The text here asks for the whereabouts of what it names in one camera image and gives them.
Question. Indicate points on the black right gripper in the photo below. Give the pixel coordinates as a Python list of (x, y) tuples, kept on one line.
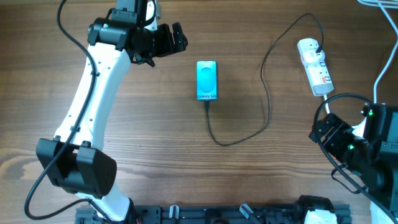
[(339, 130)]

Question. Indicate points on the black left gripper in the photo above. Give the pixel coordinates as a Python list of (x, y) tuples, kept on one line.
[(166, 47)]

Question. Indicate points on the blue screen Galaxy smartphone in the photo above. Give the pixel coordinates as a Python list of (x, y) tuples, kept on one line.
[(206, 80)]

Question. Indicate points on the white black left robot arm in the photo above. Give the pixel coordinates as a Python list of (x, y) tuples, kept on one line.
[(74, 159)]

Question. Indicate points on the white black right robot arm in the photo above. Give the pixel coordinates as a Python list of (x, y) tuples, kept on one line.
[(369, 150)]

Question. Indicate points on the white charger plug adapter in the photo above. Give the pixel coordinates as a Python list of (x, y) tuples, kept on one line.
[(311, 57)]

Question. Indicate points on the white power strip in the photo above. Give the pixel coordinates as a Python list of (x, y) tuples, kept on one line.
[(318, 75)]

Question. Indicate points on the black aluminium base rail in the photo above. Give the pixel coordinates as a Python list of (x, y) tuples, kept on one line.
[(281, 213)]

